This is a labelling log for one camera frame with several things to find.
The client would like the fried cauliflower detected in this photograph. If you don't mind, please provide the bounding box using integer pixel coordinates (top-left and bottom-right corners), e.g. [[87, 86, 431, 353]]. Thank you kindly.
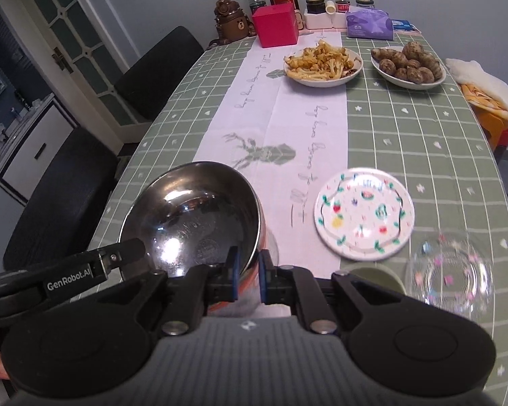
[[286, 40, 356, 80]]

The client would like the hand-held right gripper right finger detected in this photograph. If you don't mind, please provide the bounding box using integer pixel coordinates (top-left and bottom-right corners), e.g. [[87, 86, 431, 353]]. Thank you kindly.
[[258, 250, 407, 335]]

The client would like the white glass panel door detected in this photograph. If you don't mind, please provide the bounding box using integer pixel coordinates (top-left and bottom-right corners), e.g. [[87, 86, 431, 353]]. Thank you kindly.
[[0, 0, 153, 144]]

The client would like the yellow cloth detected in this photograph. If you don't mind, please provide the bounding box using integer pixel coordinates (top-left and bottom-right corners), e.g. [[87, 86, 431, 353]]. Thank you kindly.
[[461, 84, 508, 123]]

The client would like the pile of taro roots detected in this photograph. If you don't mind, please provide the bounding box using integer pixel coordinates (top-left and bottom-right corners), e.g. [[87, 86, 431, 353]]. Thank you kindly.
[[372, 41, 443, 83]]

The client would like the black chair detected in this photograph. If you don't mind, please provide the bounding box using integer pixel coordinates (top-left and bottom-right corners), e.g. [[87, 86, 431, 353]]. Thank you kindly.
[[114, 26, 205, 124], [2, 127, 119, 271]]

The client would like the pink box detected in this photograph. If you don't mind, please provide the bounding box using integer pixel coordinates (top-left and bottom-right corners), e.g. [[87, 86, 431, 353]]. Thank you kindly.
[[252, 2, 300, 48]]

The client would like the brown bear bottle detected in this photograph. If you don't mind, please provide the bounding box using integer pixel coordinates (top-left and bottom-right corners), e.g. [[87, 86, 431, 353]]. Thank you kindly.
[[214, 0, 257, 44]]

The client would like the white table runner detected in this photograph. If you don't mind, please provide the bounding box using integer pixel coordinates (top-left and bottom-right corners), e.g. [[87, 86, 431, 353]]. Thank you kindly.
[[192, 29, 348, 280]]

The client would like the stainless steel bowl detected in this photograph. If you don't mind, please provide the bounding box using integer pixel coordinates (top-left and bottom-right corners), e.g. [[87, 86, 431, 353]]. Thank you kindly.
[[118, 161, 278, 318]]

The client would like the white cabinet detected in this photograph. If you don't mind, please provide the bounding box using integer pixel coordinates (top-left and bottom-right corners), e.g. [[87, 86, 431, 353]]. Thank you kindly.
[[0, 93, 79, 206]]

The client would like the blue wipes pack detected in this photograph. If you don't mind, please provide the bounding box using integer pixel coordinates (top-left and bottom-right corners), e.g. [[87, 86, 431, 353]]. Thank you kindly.
[[389, 19, 422, 35]]

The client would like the clear glass plate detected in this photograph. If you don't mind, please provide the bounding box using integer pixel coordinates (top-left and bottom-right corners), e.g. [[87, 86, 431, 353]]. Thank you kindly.
[[404, 230, 496, 322]]

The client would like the fruit print white plate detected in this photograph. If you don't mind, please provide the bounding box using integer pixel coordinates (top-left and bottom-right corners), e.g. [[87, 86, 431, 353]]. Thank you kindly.
[[313, 168, 416, 262]]

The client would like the white oval dish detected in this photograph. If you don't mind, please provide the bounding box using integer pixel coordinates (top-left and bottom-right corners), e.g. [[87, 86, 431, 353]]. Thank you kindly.
[[371, 46, 446, 89], [283, 46, 363, 88]]

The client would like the green checked tablecloth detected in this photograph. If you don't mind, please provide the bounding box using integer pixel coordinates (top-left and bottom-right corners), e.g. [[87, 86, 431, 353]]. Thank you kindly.
[[97, 29, 508, 406]]

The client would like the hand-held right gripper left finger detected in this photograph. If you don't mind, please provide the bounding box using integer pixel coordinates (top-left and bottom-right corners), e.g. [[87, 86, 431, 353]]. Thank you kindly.
[[109, 247, 241, 335]]

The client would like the purple tissue pack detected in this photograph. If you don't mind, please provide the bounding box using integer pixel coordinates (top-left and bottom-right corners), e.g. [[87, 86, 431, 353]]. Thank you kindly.
[[346, 8, 394, 40]]

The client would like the orange plastic stool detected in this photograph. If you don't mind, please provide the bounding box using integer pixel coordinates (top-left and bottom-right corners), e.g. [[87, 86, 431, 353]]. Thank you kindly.
[[476, 106, 508, 153]]

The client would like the white condiment holder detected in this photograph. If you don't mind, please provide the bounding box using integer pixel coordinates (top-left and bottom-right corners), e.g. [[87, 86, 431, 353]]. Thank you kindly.
[[304, 9, 348, 30]]

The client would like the brass door handle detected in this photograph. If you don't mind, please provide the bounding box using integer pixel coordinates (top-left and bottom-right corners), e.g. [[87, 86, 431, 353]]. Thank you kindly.
[[53, 48, 75, 73]]

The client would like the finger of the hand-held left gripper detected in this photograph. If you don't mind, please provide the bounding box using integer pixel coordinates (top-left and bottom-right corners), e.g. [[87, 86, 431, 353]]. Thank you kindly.
[[97, 239, 147, 280]]

